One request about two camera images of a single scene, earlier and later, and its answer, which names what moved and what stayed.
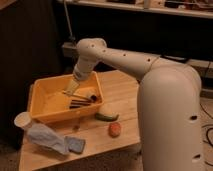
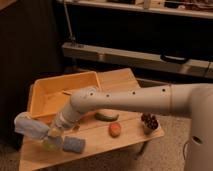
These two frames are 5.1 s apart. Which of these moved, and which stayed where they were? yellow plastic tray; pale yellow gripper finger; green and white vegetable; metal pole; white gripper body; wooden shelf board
Moved: pale yellow gripper finger; white gripper body
Stayed: metal pole; green and white vegetable; yellow plastic tray; wooden shelf board
